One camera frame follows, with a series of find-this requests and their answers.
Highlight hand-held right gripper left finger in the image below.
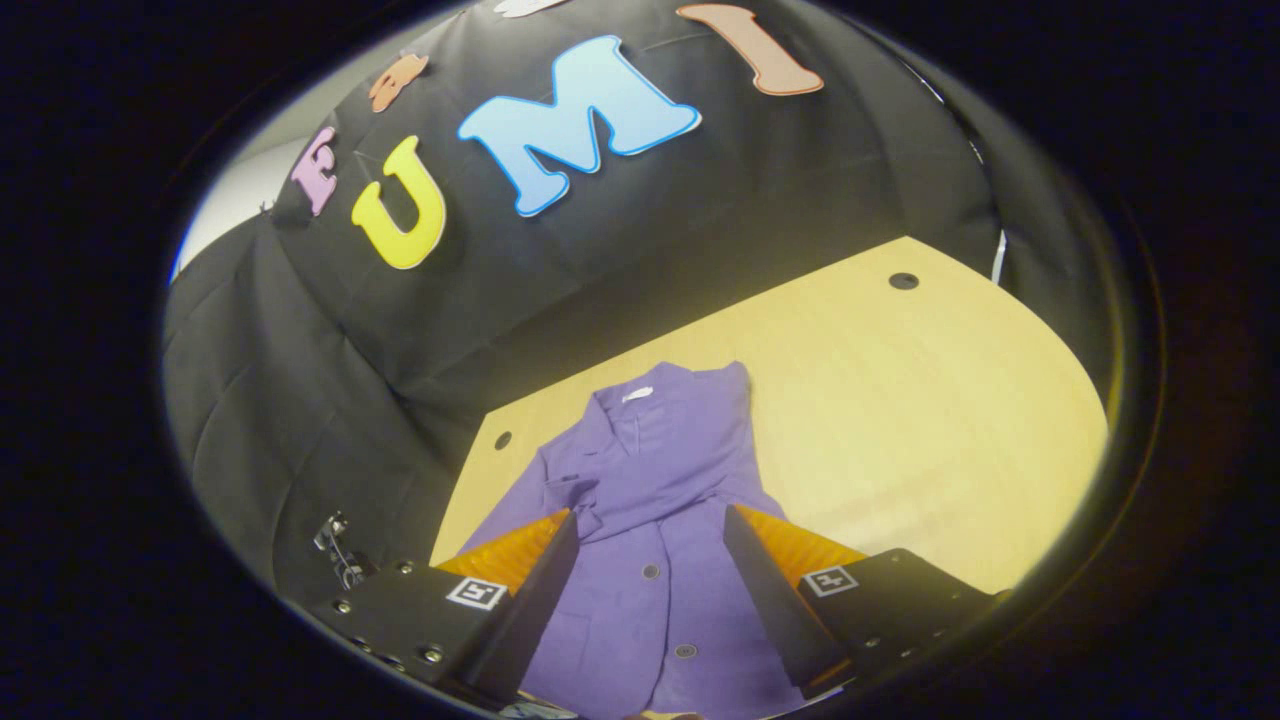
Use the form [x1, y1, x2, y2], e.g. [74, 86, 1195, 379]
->
[310, 508, 581, 703]

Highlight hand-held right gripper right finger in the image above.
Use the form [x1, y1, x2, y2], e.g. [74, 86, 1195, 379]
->
[722, 503, 1006, 693]

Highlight purple jacket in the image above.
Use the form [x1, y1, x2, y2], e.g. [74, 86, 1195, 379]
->
[460, 360, 813, 720]

